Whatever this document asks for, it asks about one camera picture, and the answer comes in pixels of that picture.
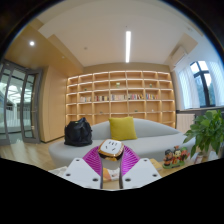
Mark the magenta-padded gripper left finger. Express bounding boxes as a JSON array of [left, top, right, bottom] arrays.
[[62, 145, 103, 190]]

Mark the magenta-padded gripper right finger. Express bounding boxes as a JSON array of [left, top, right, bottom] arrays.
[[120, 146, 163, 190]]

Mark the white charger with gold band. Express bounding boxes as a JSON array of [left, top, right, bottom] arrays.
[[97, 138, 125, 162]]

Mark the light grey curved sofa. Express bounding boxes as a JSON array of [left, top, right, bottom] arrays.
[[48, 118, 196, 168]]

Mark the colourful figurine group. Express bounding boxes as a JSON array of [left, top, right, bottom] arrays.
[[162, 145, 190, 169]]

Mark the black backpack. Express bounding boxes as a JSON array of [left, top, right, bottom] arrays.
[[63, 116, 94, 147]]

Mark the yellow cushion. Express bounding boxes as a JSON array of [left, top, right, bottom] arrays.
[[108, 116, 138, 141]]

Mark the small white jar red label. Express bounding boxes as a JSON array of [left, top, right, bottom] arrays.
[[194, 152, 204, 165]]

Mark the green potted plant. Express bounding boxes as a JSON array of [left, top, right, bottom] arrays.
[[183, 109, 224, 158]]

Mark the grey framed glass door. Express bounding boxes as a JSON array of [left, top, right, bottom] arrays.
[[0, 59, 44, 146]]

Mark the white sheer curtain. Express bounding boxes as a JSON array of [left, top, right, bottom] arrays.
[[206, 59, 224, 108], [176, 66, 201, 110]]

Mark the dark framed window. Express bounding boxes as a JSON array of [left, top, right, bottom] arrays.
[[189, 60, 217, 108]]

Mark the long ceiling light strip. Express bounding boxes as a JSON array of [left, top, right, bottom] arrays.
[[125, 30, 132, 64]]

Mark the wooden wall shelf unit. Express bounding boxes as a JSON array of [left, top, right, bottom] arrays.
[[65, 70, 177, 129]]

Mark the white wall air conditioner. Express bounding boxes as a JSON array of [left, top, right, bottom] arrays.
[[169, 45, 189, 63]]

